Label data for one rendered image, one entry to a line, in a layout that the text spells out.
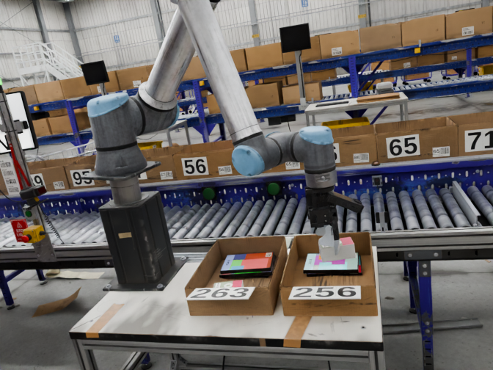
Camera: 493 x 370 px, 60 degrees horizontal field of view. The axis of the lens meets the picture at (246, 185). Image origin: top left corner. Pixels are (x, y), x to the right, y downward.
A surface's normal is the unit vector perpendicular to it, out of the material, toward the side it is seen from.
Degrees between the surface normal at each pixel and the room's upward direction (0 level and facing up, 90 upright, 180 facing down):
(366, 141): 90
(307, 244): 90
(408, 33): 90
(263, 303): 90
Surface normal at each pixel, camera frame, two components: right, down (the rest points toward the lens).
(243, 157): -0.62, 0.37
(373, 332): -0.15, -0.95
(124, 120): 0.76, 0.11
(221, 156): -0.23, 0.31
